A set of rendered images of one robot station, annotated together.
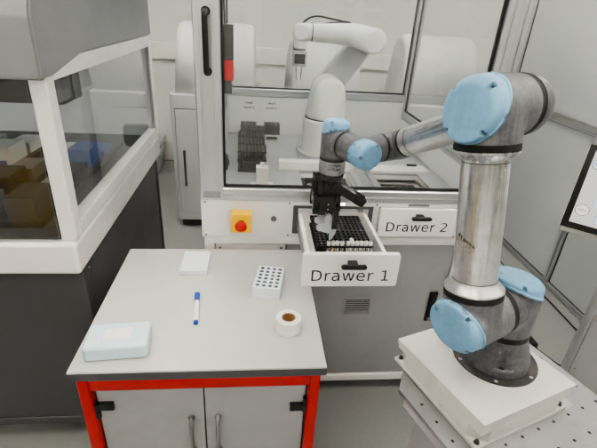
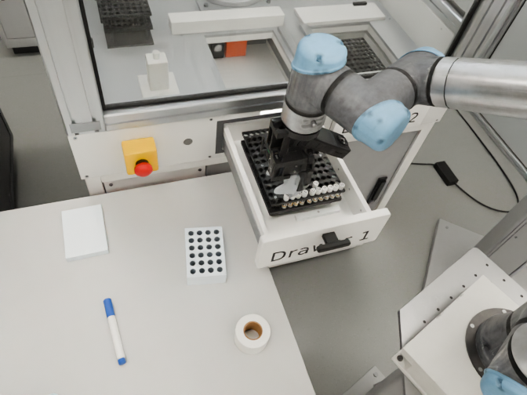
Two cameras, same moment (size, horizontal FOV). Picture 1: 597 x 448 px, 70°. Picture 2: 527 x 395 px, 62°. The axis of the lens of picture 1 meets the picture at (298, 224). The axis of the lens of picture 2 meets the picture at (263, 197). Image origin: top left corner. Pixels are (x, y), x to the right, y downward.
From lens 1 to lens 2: 0.66 m
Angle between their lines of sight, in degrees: 30
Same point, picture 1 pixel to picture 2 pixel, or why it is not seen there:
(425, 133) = (498, 98)
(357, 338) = not seen: hidden behind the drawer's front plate
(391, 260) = (377, 221)
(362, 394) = (293, 274)
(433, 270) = (387, 157)
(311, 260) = (273, 245)
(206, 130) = (52, 31)
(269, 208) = (181, 130)
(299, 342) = (272, 360)
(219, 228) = (107, 166)
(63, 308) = not seen: outside the picture
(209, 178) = (75, 105)
